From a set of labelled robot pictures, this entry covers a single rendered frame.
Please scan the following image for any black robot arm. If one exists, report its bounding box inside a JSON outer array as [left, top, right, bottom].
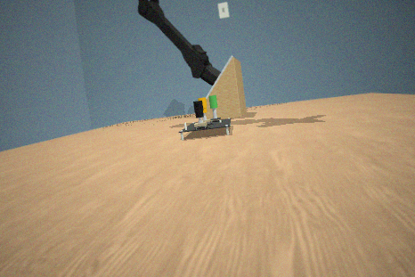
[[138, 0, 221, 86]]

